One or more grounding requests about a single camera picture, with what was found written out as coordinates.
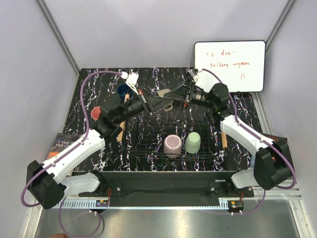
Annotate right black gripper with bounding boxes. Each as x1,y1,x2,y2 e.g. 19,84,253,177
163,76,215,112

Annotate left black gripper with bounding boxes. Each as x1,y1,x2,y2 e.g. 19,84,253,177
115,86,172,124

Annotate beige mug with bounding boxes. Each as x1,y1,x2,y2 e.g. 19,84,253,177
157,89,174,112

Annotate dark blue mug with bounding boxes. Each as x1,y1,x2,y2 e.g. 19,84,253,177
117,84,135,102

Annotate lilac mug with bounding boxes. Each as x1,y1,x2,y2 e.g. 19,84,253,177
163,134,182,158

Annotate pink cup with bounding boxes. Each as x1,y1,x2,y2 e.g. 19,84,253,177
90,106,101,121

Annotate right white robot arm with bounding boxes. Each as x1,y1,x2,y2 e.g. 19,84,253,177
163,80,296,197

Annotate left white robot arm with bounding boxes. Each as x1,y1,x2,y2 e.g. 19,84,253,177
26,89,173,209

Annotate black marble mat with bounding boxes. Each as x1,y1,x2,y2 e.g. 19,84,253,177
59,66,263,172

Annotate light green cup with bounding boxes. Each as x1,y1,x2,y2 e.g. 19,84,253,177
184,132,201,154

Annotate white whiteboard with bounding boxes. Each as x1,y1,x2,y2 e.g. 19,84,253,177
194,40,266,93

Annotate books at right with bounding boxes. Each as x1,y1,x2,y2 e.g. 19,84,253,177
248,133,289,172

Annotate Tale of Two Cities book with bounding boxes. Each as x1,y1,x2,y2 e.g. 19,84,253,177
47,133,82,160

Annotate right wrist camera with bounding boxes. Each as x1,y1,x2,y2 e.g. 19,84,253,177
188,69,200,82

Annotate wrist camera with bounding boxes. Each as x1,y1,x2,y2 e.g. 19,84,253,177
121,72,139,92
188,69,200,82

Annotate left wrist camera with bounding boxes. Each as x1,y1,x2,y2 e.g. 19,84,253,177
121,72,139,92

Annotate black wire dish rack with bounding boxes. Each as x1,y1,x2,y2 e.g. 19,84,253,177
125,106,223,164

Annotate left wooden rack handle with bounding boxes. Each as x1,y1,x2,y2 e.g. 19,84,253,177
117,94,130,142

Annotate wooden rack handle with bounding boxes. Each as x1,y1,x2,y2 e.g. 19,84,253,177
221,132,228,148
117,94,130,142

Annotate right wooden rack handle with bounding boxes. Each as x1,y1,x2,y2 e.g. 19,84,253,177
221,132,228,148

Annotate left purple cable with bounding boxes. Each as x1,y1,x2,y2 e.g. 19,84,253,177
21,70,124,238

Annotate purple cable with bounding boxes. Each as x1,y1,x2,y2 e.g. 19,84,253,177
21,70,124,238
200,68,297,216

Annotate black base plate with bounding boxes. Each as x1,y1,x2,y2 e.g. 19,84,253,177
78,170,255,207

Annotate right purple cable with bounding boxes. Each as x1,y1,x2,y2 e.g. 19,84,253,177
200,68,297,216

